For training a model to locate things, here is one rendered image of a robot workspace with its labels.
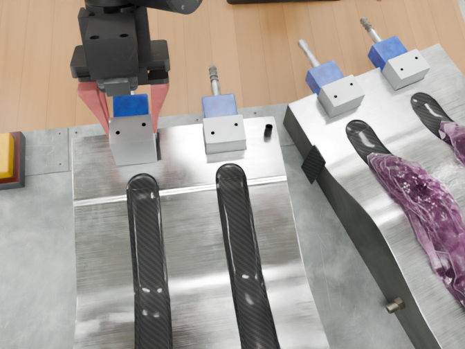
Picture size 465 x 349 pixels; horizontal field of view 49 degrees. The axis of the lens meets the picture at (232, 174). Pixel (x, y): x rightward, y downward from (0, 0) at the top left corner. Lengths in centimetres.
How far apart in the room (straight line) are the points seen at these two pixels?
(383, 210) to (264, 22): 40
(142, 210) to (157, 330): 14
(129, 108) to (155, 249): 17
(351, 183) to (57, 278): 40
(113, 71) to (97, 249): 23
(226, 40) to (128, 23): 37
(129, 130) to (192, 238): 15
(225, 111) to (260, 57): 21
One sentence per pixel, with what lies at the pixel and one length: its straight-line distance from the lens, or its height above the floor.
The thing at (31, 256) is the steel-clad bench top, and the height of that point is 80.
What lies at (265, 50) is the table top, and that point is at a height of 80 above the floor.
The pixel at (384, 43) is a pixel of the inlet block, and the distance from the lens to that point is 80.
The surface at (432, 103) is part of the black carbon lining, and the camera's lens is 79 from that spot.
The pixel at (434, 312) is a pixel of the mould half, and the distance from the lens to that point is 65.
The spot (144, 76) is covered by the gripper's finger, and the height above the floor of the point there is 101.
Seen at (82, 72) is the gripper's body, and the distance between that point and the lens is 56.
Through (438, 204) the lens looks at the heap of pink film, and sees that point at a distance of 62.
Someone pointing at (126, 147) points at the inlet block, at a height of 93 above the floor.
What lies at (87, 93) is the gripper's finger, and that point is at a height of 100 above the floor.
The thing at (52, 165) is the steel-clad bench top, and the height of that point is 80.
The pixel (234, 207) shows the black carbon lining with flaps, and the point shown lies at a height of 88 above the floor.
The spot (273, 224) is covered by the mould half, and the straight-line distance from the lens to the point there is 61.
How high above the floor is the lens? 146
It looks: 66 degrees down
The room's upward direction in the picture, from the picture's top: 5 degrees clockwise
